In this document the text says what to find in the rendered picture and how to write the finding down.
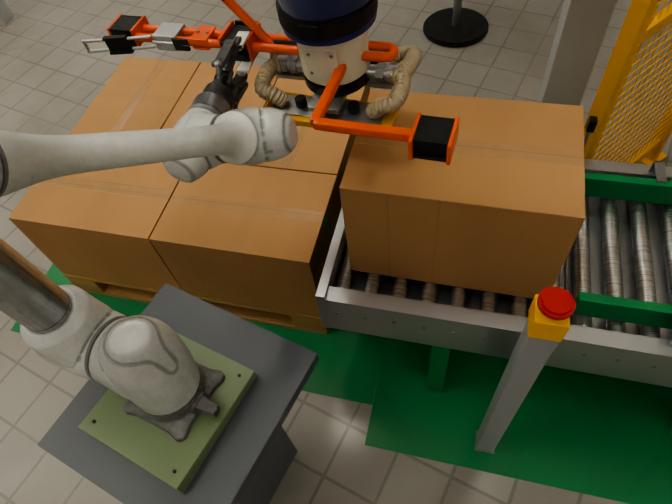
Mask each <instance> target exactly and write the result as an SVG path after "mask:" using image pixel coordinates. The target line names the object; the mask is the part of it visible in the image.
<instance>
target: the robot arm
mask: <svg viewBox="0 0 672 504"><path fill-rule="evenodd" d="M249 35H250V32H249V31H238V33H237V35H236V36H235V37H234V39H233V40H230V39H225V41H224V43H223V45H222V47H221V49H220V51H219V53H218V55H217V56H216V58H215V60H213V61H212V63H211V66H212V67H215V70H216V74H215V75H214V79H213V81H212V82H210V83H209V84H207V85H206V86H205V88H204V90H203V92H201V93H199V94H198V95H197V96H196V97H195V99H194V101H193V102H192V104H191V106H190V107H189V108H188V110H187V112H186V114H184V115H183V116H182V117H181V118H180V119H179V120H178V122H177V123H176V124H175V126H174V127H173V128H168V129H152V130H136V131H120V132H105V133H90V134H74V135H37V134H26V133H18V132H10V131H3V130H0V197H3V196H5V195H8V194H10V193H13V192H15V191H18V190H20V189H23V188H26V187H29V186H32V185H34V184H37V183H40V182H43V181H47V180H50V179H54V178H58V177H63V176H68V175H73V174H79V173H86V172H93V171H101V170H108V169H115V168H123V167H130V166H138V165H145V164H152V163H160V162H162V163H163V165H164V167H165V169H166V170H167V171H168V173H169V174H170V175H171V176H173V177H174V178H176V179H178V180H180V181H182V182H186V183H192V182H194V181H196V180H198V179H199V178H201V177H202V176H204V175H205V174H206V173H207V172H208V170H209V169H213V168H215V167H217V166H219V165H222V164H225V163H230V164H235V165H257V164H263V163H265V162H271V161H276V160H279V159H282V158H284V157H286V156H287V155H289V154H290V153H291V152H292V151H293V149H294V148H295V146H296V144H297V139H298V133H297V127H296V124H295V121H294V119H293V118H292V117H291V116H290V115H289V114H288V113H287V112H285V111H282V110H279V109H276V108H270V107H262V108H258V107H246V108H239V109H237V108H238V104H239V102H240V100H241V98H242V97H243V95H244V93H245V91H246V89H247V88H248V82H246V80H247V78H248V76H247V75H248V73H249V71H250V68H251V67H252V65H253V63H254V61H255V60H254V61H253V62H252V61H251V60H250V61H249V62H244V61H241V63H240V65H239V67H238V69H237V70H236V72H237V73H240V74H235V77H234V78H233V75H234V71H233V68H234V65H235V61H236V58H237V55H238V51H241V50H242V49H243V47H244V45H245V43H246V41H247V39H248V37H249ZM232 78H233V79H232ZM0 311H1V312H3V313H4V314H6V315H7V316H9V317H10V318H12V319H13V320H15V321H16V322H18V323H19V324H20V333H21V337H22V339H23V340H24V342H25V343H26V344H27V345H28V346H29V347H30V348H31V349H32V351H33V352H34V353H35V354H37V355H38V356H39V357H41V358H42V359H44V360H45V361H47V362H49V363H51V364H53V365H55V366H57V367H59V368H61V369H63V370H65V371H68V372H70V373H72V374H75V375H77V376H80V377H83V378H86V379H90V380H93V381H95V382H98V383H100V384H101V385H103V386H105V387H107V388H108V389H110V390H112V391H114V392H115V393H117V394H118V395H120V396H122V397H123V398H125V399H129V400H128V401H127V402H126V403H125V404H124V406H123V410H124V412H125V413H126V414H128V415H132V416H137V417H140V418H142V419H143V420H145V421H147V422H149V423H151V424H153V425H155V426H156V427H158V428H160V429H162V430H164V431H166V432H168V433H169V434H171V435H172V437H173V438H174V439H175V440H176V441H178V442H182V441H184V440H186V439H187V437H188V435H189V432H190V429H191V427H192V425H193V423H194V422H195V420H196V419H197V417H198V416H199V414H200V413H201V414H204V415H208V416H211V417H214V418H215V417H217V416H218V414H219V413H220V407H219V406H217V405H216V404H215V403H213V402H212V401H210V400H209V399H210V397H211V396H212V394H213V393H214V391H215V390H216V389H217V388H218V387H219V386H220V385H221V384H222V383H223V382H224V380H225V375H224V373H223V372H222V371H220V370H213V369H210V368H207V367H205V366H203V365H201V364H199V363H197V362H195V360H194V358H193V356H192V354H191V352H190V351H189V349H188V348H187V346H186V345H185V343H184V342H183V341H182V339H181V338H180V337H179V336H178V334H177V333H176V332H175V331H174V330H173V329H172V328H171V327H170V326H169V325H167V324H166V323H164V322H163V321H161V320H159V319H156V318H153V317H150V316H144V315H135V316H129V317H127V316H125V315H123V314H121V313H119V312H117V311H115V310H113V309H111V308H110V307H109V306H108V305H106V304H104V303H103V302H101V301H99V300H98V299H96V298H95V297H93V296H92V295H90V294H89V293H87V292H86V291H84V290H83V289H81V288H79V287H77V286H74V285H57V284H56V283H54V282H53V281H52V280H51V279H50V278H48V277H47V276H46V275H45V274H44V273H42V272H41V271H40V270H39V269H38V268H36V267H35V266H34V265H33V264H32V263H30V262H29V261H28V260H27V259H26V258H24V257H23V256H22V255H21V254H20V253H18V252H17V251H16V250H15V249H14V248H12V247H11V246H10V245H9V244H8V243H6V242H5V241H4V240H3V239H2V238H0Z"/></svg>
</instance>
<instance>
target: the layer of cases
mask: <svg viewBox="0 0 672 504"><path fill-rule="evenodd" d="M260 68H261V66H253V65H252V67H251V68H250V71H249V73H248V75H247V76H248V78H247V80H246V82H248V88H247V89H246V91H245V93H244V95H243V97H242V98H241V100H240V102H239V104H238V108H237V109H239V108H246V107H258V108H262V107H266V105H267V103H268V101H267V100H264V99H263V98H260V97H259V95H258V94H257V93H256V92H255V87H254V84H255V77H256V75H257V73H258V71H259V69H260ZM215 74H216V70H215V67H212V66H211V63H209V62H201V63H200V62H194V61H179V60H164V59H149V58H134V57H125V58H124V60H123V61H122V63H121V64H120V65H119V67H118V68H117V69H116V71H115V72H114V74H113V75H112V76H111V78H110V79H109V80H108V82H107V83H106V84H105V86H104V87H103V89H102V90H101V91H100V93H99V94H98V95H97V97H96V98H95V100H94V101H93V102H92V104H91V105H90V106H89V108H88V109H87V111H86V112H85V113H84V115H83V116H82V117H81V119H80V120H79V121H78V123H77V124H76V126H75V127H74V128H73V130H72V131H71V132H70V134H69V135H74V134H90V133H105V132H120V131H136V130H152V129H168V128H173V127H174V126H175V124H176V123H177V122H178V120H179V119H180V118H181V117H182V116H183V115H184V114H186V112H187V110H188V108H189V107H190V106H191V104H192V102H193V101H194V99H195V97H196V96H197V95H198V94H199V93H201V92H203V90H204V88H205V86H206V85H207V84H209V83H210V82H212V81H213V79H214V75H215ZM271 85H273V86H274V87H278V89H281V91H283V92H286V93H296V94H305V95H314V92H312V91H311V90H310V89H309V88H308V87H307V85H306V82H305V80H295V79H285V78H277V76H276V75H275V76H274V78H273V79H272V81H271ZM296 127H297V133H298V139H297V144H296V146H295V148H294V149H293V151H292V152H291V153H290V154H289V155H287V156H286V157H284V158H282V159H279V160H276V161H271V162H265V163H263V164H257V165H235V164H230V163H225V164H222V165H219V166H217V167H215V168H213V169H209V170H208V172H207V173H206V174H205V175H204V176H202V177H201V178H199V179H198V180H196V181H194V182H192V183H186V182H182V181H180V180H178V179H176V178H174V177H173V176H171V175H170V174H169V173H168V171H167V170H166V169H165V167H164V165H163V163H162V162H160V163H152V164H145V165H138V166H130V167H123V168H115V169H108V170H101V171H93V172H86V173H79V174H73V175H68V176H63V177H58V178H54V179H50V180H47V181H43V182H40V183H37V184H34V185H32V186H31V187H30V189H29V190H28V191H27V193H26V194H25V195H24V197H23V198H22V199H21V201H20V202H19V204H18V205H17V206H16V208H15V209H14V210H13V212H12V213H11V215H10V216H9V217H8V218H9V219H10V220H11V221H12V222H13V223H14V224H15V225H16V227H17V228H18V229H19V230H20V231H21V232H22V233H23V234H24V235H25V236H26V237H27V238H28V239H29V240H30V241H31V242H32V243H33V244H34V245H35V246H36V247H37V248H38V249H39V250H40V251H41V252H42V253H43V254H44V255H45V256H46V257H47V258H48V259H49V260H50V261H51V262H52V263H53V264H54V265H55V266H56V267H57V268H58V269H59V270H60V271H61V272H62V273H63V274H69V275H74V276H80V277H86V278H92V279H98V280H103V281H109V282H115V283H121V284H127V285H132V286H138V287H144V288H150V289H156V290H160V289H161V288H162V287H163V285H164V284H165V283H167V284H169V285H172V286H174V287H176V288H178V289H180V290H182V291H184V292H187V293H189V294H191V295H193V296H196V297H202V298H208V299H214V300H220V301H225V302H231V303H237V304H243V305H249V306H254V307H260V308H266V309H272V310H278V311H284V312H289V313H295V314H301V315H307V316H313V317H318V318H321V316H320V312H319V308H318V304H317V300H316V296H315V295H316V292H317V289H318V285H319V282H320V278H321V275H322V272H323V268H324V265H325V262H326V258H327V255H328V251H329V248H330V245H331V241H332V238H333V235H334V231H335V228H336V224H337V221H338V218H339V214H340V211H341V208H342V204H341V196H340V189H339V187H340V184H341V181H342V178H343V175H344V172H345V168H346V165H347V162H348V159H349V156H350V153H351V150H352V147H353V143H354V140H355V137H356V135H350V134H342V133H334V132H327V131H319V130H315V129H314V128H311V127H304V126H296Z"/></svg>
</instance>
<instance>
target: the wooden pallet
mask: <svg viewBox="0 0 672 504"><path fill-rule="evenodd" d="M63 275H64V276H65V277H66V278H67V279H68V280H69V281H70V282H71V283H72V284H73V285H74V286H77V287H79V288H81V289H83V290H84V291H86V292H90V293H96V294H101V295H107V296H113V297H118V298H124V299H129V300H135V301H141V302H146V303H150V302H151V300H152V299H153V298H154V297H155V295H156V294H157V293H158V292H159V290H156V289H150V288H144V287H138V286H132V285H127V284H121V283H115V282H109V281H103V280H98V279H92V278H86V277H80V276H74V275H69V274H63ZM197 298H199V299H202V300H204V301H206V302H208V303H210V304H212V305H214V306H217V307H219V308H221V309H223V310H225V311H227V312H230V313H232V314H234V315H236V316H238V317H240V318H242V319H245V320H247V321H252V322H258V323H264V324H269V325H275V326H280V327H286V328H292V329H297V330H303V331H308V332H314V333H319V334H325V335H328V334H329V330H330V328H326V327H323V323H322V319H321V318H318V317H313V316H307V315H301V314H295V313H289V312H284V311H278V310H272V309H266V308H260V307H254V306H249V305H243V304H237V303H231V302H225V301H220V300H214V299H208V298H202V297H197Z"/></svg>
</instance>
